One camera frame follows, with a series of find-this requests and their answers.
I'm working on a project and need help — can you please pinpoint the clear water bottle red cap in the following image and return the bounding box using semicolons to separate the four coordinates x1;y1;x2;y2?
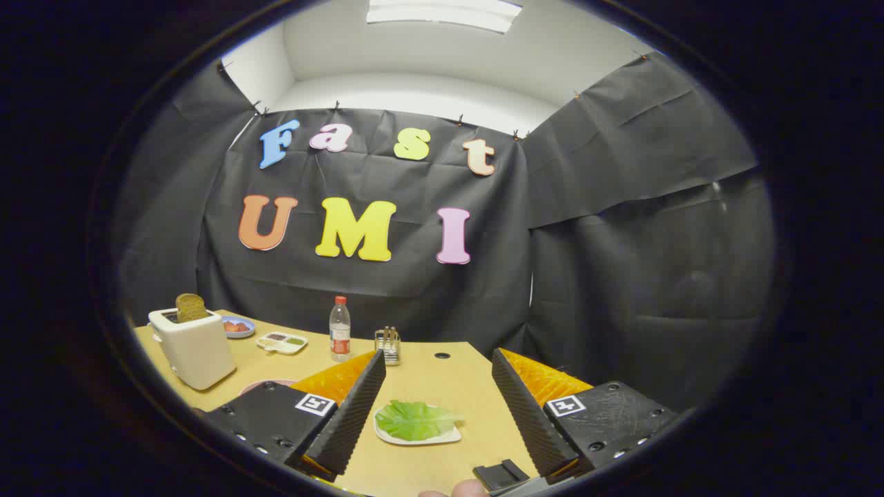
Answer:
329;296;352;362

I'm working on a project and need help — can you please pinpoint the pink round plate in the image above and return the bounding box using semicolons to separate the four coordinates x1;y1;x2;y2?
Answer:
240;378;299;396

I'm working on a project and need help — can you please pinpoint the ceiling light panel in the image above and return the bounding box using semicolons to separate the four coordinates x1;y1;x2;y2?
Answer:
366;0;523;34

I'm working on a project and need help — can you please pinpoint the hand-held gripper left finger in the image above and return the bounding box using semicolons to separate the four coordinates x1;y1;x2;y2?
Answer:
205;349;387;483

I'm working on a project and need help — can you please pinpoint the white square plate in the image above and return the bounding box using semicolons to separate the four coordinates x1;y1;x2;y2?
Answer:
374;402;462;446

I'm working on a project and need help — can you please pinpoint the white divided condiment dish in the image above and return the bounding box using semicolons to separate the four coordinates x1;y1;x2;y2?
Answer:
256;331;309;355

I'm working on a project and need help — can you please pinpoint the cream white toaster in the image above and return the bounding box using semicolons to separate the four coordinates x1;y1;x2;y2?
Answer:
148;307;237;391

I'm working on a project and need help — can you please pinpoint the brown bread slice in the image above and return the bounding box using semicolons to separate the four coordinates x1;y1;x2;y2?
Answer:
175;293;210;324

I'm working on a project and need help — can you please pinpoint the metal wire utensil holder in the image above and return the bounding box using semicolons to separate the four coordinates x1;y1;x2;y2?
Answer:
375;329;402;366

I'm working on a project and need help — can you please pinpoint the green lettuce leaf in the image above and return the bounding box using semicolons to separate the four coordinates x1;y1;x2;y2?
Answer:
376;400;458;442

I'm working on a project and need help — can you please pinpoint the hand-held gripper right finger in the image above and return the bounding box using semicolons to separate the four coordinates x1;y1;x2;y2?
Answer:
491;348;681;485

